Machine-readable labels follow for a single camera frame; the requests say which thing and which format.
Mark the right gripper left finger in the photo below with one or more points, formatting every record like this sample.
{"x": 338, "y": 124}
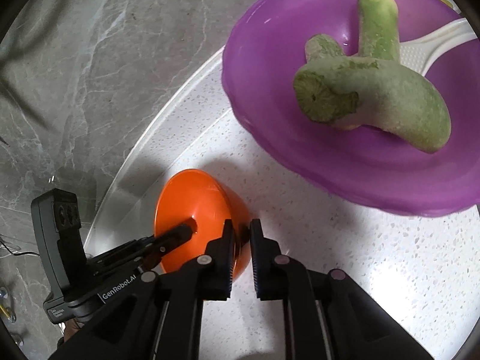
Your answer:
{"x": 215, "y": 274}

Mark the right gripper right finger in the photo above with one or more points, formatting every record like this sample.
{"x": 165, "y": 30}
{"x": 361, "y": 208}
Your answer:
{"x": 276, "y": 275}

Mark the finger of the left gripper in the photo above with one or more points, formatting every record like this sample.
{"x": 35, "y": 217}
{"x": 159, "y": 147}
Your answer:
{"x": 169, "y": 241}

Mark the orange plastic bowl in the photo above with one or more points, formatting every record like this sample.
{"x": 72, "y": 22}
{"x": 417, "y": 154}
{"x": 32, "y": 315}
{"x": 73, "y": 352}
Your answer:
{"x": 195, "y": 198}

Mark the purple plastic bowl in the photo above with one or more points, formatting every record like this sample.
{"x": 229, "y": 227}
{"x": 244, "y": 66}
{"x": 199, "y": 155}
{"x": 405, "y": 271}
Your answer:
{"x": 364, "y": 165}

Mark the white rice paddle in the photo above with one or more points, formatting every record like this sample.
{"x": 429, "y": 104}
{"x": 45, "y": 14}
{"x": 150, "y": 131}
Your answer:
{"x": 421, "y": 53}

